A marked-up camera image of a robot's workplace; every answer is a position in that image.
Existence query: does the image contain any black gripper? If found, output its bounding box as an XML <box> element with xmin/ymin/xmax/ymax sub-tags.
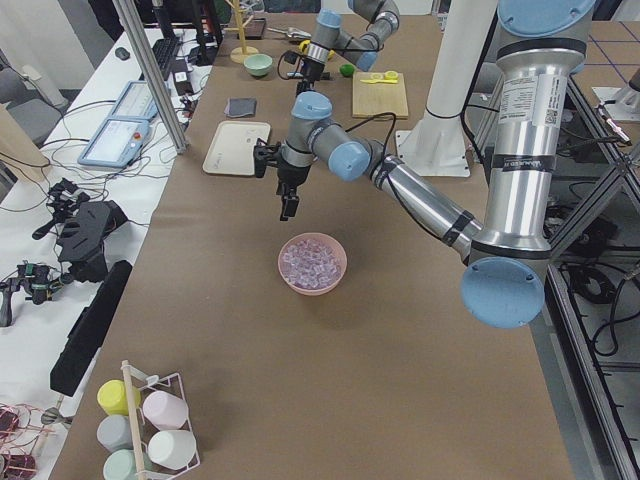
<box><xmin>296</xmin><ymin>56</ymin><xmax>325</xmax><ymax>95</ymax></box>
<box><xmin>276</xmin><ymin>154</ymin><xmax>310</xmax><ymax>221</ymax></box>

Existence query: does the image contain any pile of clear ice cubes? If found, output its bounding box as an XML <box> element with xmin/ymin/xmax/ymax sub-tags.
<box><xmin>281</xmin><ymin>239</ymin><xmax>343</xmax><ymax>290</ymax></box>

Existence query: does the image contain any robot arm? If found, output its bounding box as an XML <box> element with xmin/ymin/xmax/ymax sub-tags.
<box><xmin>296</xmin><ymin>0</ymin><xmax>400</xmax><ymax>94</ymax></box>
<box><xmin>254</xmin><ymin>1</ymin><xmax>594</xmax><ymax>328</ymax></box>

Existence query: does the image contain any steel ice scoop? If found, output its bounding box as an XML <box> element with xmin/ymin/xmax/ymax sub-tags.
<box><xmin>267</xmin><ymin>27</ymin><xmax>312</xmax><ymax>41</ymax></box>

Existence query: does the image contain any wooden cup tree stand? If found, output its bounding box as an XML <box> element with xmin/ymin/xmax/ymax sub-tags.
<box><xmin>226</xmin><ymin>0</ymin><xmax>259</xmax><ymax>64</ymax></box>

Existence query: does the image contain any pink plastic cup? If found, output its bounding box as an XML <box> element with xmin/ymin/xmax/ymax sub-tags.
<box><xmin>142</xmin><ymin>391</ymin><xmax>189</xmax><ymax>430</ymax></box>

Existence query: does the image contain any yellow-green plastic cup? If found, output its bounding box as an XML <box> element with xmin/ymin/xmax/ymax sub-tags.
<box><xmin>97</xmin><ymin>379</ymin><xmax>129</xmax><ymax>416</ymax></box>

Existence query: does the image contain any white plastic cup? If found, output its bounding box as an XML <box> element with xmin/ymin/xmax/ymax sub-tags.
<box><xmin>147</xmin><ymin>430</ymin><xmax>196</xmax><ymax>470</ymax></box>

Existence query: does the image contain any grey-blue plastic cup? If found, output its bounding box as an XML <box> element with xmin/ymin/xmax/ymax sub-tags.
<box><xmin>96</xmin><ymin>414</ymin><xmax>133</xmax><ymax>453</ymax></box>

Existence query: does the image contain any pale green plastic cup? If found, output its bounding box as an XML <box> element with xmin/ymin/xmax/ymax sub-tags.
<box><xmin>102</xmin><ymin>449</ymin><xmax>138</xmax><ymax>480</ymax></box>

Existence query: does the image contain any steel muddler black tip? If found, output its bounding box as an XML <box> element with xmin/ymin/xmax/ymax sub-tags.
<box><xmin>286</xmin><ymin>72</ymin><xmax>331</xmax><ymax>80</ymax></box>

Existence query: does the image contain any green lime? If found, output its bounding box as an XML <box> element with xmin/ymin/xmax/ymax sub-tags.
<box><xmin>339</xmin><ymin>64</ymin><xmax>356</xmax><ymax>78</ymax></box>

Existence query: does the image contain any mint green bowl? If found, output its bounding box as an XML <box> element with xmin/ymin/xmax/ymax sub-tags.
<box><xmin>243</xmin><ymin>53</ymin><xmax>274</xmax><ymax>78</ymax></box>

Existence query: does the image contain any pink bowl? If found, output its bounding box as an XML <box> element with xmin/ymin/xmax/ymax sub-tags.
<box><xmin>277</xmin><ymin>232</ymin><xmax>347</xmax><ymax>296</ymax></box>

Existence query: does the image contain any yellow plastic knife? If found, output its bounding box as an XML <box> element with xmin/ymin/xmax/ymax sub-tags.
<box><xmin>359</xmin><ymin>76</ymin><xmax>388</xmax><ymax>84</ymax></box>

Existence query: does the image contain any grey folded cloth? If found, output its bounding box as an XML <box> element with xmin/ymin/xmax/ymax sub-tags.
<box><xmin>224</xmin><ymin>97</ymin><xmax>257</xmax><ymax>118</ymax></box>

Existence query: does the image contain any bamboo cutting board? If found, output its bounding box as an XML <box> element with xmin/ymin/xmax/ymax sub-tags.
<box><xmin>352</xmin><ymin>72</ymin><xmax>409</xmax><ymax>119</ymax></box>

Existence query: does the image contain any cream rabbit serving tray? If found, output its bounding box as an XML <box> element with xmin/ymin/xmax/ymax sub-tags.
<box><xmin>202</xmin><ymin>121</ymin><xmax>271</xmax><ymax>176</ymax></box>

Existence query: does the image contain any black keyboard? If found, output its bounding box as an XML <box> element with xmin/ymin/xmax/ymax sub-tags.
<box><xmin>152</xmin><ymin>37</ymin><xmax>180</xmax><ymax>80</ymax></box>

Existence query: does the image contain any far teach pendant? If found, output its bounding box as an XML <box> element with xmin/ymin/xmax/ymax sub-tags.
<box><xmin>110</xmin><ymin>80</ymin><xmax>158</xmax><ymax>120</ymax></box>

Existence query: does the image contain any teach pendant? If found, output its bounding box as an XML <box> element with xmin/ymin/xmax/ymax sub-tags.
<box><xmin>110</xmin><ymin>80</ymin><xmax>158</xmax><ymax>120</ymax></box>
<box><xmin>78</xmin><ymin>117</ymin><xmax>150</xmax><ymax>168</ymax></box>

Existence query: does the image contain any near teach pendant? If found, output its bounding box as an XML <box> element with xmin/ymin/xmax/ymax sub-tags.
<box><xmin>78</xmin><ymin>117</ymin><xmax>150</xmax><ymax>168</ymax></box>

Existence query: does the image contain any black speaker bar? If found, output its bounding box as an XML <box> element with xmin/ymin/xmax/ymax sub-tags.
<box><xmin>49</xmin><ymin>260</ymin><xmax>132</xmax><ymax>397</ymax></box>

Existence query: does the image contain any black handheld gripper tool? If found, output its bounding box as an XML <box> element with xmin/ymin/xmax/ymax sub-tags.
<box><xmin>1</xmin><ymin>262</ymin><xmax>74</xmax><ymax>328</ymax></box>

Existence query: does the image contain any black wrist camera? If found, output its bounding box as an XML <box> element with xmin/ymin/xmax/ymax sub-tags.
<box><xmin>253</xmin><ymin>138</ymin><xmax>281</xmax><ymax>178</ymax></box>
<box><xmin>276</xmin><ymin>50</ymin><xmax>305</xmax><ymax>80</ymax></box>

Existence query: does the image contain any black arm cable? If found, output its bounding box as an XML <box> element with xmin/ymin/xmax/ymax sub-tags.
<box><xmin>277</xmin><ymin>29</ymin><xmax>386</xmax><ymax>81</ymax></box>
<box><xmin>254</xmin><ymin>112</ymin><xmax>399</xmax><ymax>166</ymax></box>

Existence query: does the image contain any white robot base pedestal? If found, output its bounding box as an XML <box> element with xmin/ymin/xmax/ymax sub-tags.
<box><xmin>396</xmin><ymin>0</ymin><xmax>497</xmax><ymax>177</ymax></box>

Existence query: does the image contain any aluminium frame post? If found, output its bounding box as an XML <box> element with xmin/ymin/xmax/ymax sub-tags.
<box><xmin>113</xmin><ymin>0</ymin><xmax>187</xmax><ymax>155</ymax></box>

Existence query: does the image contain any white wire cup rack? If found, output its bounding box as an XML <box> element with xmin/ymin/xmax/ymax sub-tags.
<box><xmin>121</xmin><ymin>360</ymin><xmax>201</xmax><ymax>479</ymax></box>

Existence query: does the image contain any wooden rack handle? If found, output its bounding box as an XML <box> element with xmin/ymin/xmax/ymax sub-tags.
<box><xmin>121</xmin><ymin>360</ymin><xmax>151</xmax><ymax>480</ymax></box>

